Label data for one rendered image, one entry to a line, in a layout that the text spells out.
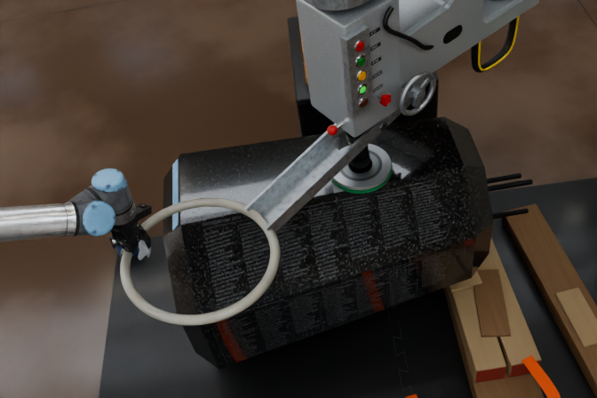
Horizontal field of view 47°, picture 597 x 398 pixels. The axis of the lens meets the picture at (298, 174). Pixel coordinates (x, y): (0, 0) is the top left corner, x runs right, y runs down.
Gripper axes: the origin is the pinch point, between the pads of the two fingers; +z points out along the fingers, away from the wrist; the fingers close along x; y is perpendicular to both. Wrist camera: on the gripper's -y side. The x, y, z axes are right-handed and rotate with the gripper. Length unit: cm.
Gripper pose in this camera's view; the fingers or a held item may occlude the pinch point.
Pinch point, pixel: (141, 250)
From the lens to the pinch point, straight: 231.5
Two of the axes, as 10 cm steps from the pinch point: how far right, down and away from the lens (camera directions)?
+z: 0.7, 7.0, 7.1
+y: -3.7, 6.8, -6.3
